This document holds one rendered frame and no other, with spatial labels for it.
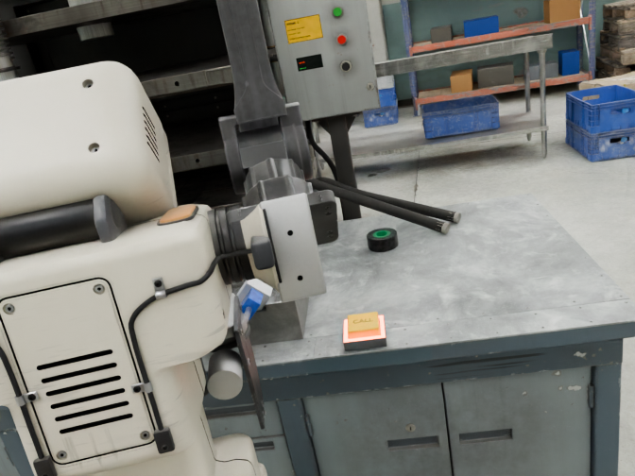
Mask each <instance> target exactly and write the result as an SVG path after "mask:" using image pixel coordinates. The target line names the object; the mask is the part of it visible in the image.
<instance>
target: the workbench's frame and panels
mask: <svg viewBox="0 0 635 476"><path fill-rule="evenodd" d="M630 337H635V322H630V323H622V324H614V325H606V326H598V327H589V328H582V329H574V330H566V331H550V332H543V333H534V334H527V335H518V336H510V337H502V338H494V339H487V340H478V341H471V342H462V343H454V344H446V345H438V346H430V347H422V348H407V349H398V350H391V351H383V352H374V353H367V354H358V355H351V356H342V357H334V358H326V359H318V360H310V361H302V362H294V363H286V364H278V365H263V366H257V370H258V375H259V380H260V385H261V389H262V395H263V402H264V413H265V428H264V429H263V430H261V428H260V424H259V420H258V417H257V414H256V411H255V407H254V403H253V400H252V396H251V393H250V390H249V384H248V380H247V377H246V373H245V370H244V368H242V369H243V386H242V389H241V391H240V393H239V394H238V395H237V396H235V397H234V398H232V399H217V398H215V397H213V396H212V395H211V394H210V393H208V395H207V396H205V397H203V402H202V404H203V408H204V411H205V415H206V418H207V421H208V425H209V428H210V432H211V435H212V438H217V437H220V436H224V435H228V434H246V435H248V436H249V437H250V438H251V440H252V442H253V446H254V449H255V453H256V456H257V460H258V463H261V464H263V465H264V466H265V468H266V473H267V476H618V465H619V435H620V406H621V378H622V362H623V341H624V338H630ZM0 476H35V475H34V473H33V470H32V468H31V465H30V463H29V461H28V458H27V455H26V451H25V448H24V446H23V443H22V441H21V438H20V435H19V434H18V431H17V428H16V426H15V423H14V420H13V418H12V415H11V412H10V410H9V408H8V407H7V406H3V405H1V406H0Z"/></svg>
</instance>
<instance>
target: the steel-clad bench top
mask: <svg viewBox="0 0 635 476"><path fill-rule="evenodd" d="M436 208H441V209H444V210H448V211H453V212H457V213H461V219H460V221H459V223H454V222H450V221H446V220H441V219H438V220H440V221H443V222H446V223H449V224H450V229H449V231H448V232H447V233H446V234H444V233H441V232H438V231H435V230H432V229H428V228H426V227H423V226H420V225H417V224H414V223H411V222H408V221H405V220H402V219H400V218H397V217H394V216H391V215H388V214H384V215H377V216H371V217H365V218H358V219H352V220H345V221H339V222H337V223H338V238H337V239H336V240H335V241H333V242H331V243H327V244H322V245H318V246H317V248H318V253H319V257H320V261H321V266H322V271H323V276H324V280H325V284H326V289H327V292H326V293H325V294H321V295H316V296H312V297H309V303H308V310H307V316H306V322H305V329H304V336H303V339H300V340H292V341H284V342H277V343H268V344H261V345H253V346H251V347H252V350H253V354H254V358H255V362H256V365H257V366H270V365H278V364H286V363H294V362H302V361H310V360H318V359H326V358H334V357H342V356H351V355H358V354H367V353H374V352H383V351H391V350H398V349H413V348H422V347H430V346H438V345H446V344H454V343H462V342H471V341H478V340H487V339H494V338H502V337H510V336H518V335H527V334H534V333H543V332H558V331H566V330H574V329H582V328H589V327H598V326H606V325H614V324H622V323H630V322H635V303H634V302H633V301H632V300H631V299H630V298H629V297H628V295H627V294H626V293H625V292H624V291H623V290H622V289H621V288H620V287H619V286H618V285H617V284H616V283H615V282H614V281H613V279H612V278H611V277H610V276H609V275H608V274H607V273H606V272H605V271H604V270H603V269H602V268H601V267H600V266H599V265H598V263H597V262H596V261H595V260H594V259H593V258H592V257H591V256H590V255H589V254H588V253H587V252H586V251H585V250H584V249H583V247H582V246H581V245H580V244H579V243H578V242H577V241H576V240H575V239H574V238H573V237H572V236H571V235H570V234H569V233H568V232H567V230H566V229H565V228H564V227H562V226H561V225H560V223H559V222H558V221H557V220H556V219H555V218H554V217H553V216H552V214H551V213H549V212H548V211H547V210H546V209H545V208H544V207H543V206H542V205H541V204H540V203H539V201H538V200H537V199H536V198H535V197H534V196H533V195H532V194H531V193H530V194H523V195H512V196H505V197H498V198H492V199H486V200H479V201H473V202H466V203H460V204H454V205H447V206H440V207H436ZM435 219H437V218H435ZM381 228H391V229H395V230H396V231H397V234H398V242H399V244H398V246H397V247H396V248H394V249H392V250H390V251H386V252H373V251H371V250H369V247H368V241H367V234H368V233H369V232H370V231H372V230H377V229H381ZM373 312H377V313H378V315H383V316H384V319H385V326H386V343H387V346H386V347H379V348H363V349H356V350H348V351H345V349H344V343H343V342H344V320H348V315H358V314H365V313H373Z"/></svg>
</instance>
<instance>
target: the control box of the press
mask: <svg viewBox="0 0 635 476"><path fill-rule="evenodd" d="M266 5H267V10H266V18H267V23H268V26H271V29H272V34H273V39H274V43H275V48H276V53H277V58H278V62H279V67H280V72H281V77H282V82H283V90H284V96H283V100H284V102H285V104H291V103H296V102H298V103H299V105H300V113H301V118H302V122H303V121H304V122H305V126H306V133H307V137H308V140H309V142H310V144H311V146H312V147H313V148H314V149H315V150H316V152H317V153H318V154H319V155H320V156H321V157H322V158H323V159H324V160H325V161H326V162H327V163H328V165H329V166H330V168H331V170H332V172H333V175H334V177H335V180H336V181H338V182H340V183H343V184H345V185H348V186H351V187H353V188H356V189H357V185H356V179H355V174H354V167H353V161H352V151H351V144H350V138H349V130H350V128H351V126H352V123H353V121H354V118H355V116H357V114H360V111H369V110H375V109H380V108H381V105H380V97H379V91H378V84H377V76H376V70H375V63H374V56H373V49H372V42H371V35H370V28H369V15H368V8H367V1H366V0H266ZM310 120H312V122H315V123H319V124H320V125H321V126H322V127H323V128H324V129H325V130H326V131H327V132H328V133H329V134H330V136H331V142H332V147H333V152H334V158H335V165H334V163H333V162H332V160H331V159H330V157H329V156H328V155H327V154H326V153H325V152H324V151H323V150H322V149H321V148H320V147H319V146H318V144H317V143H316V142H315V139H314V137H313V134H312V129H311V122H310ZM339 199H340V204H341V210H342V214H343V220H344V221H345V220H352V219H358V218H362V214H361V209H360V205H358V204H355V203H352V202H350V201H347V200H344V199H341V198H339Z"/></svg>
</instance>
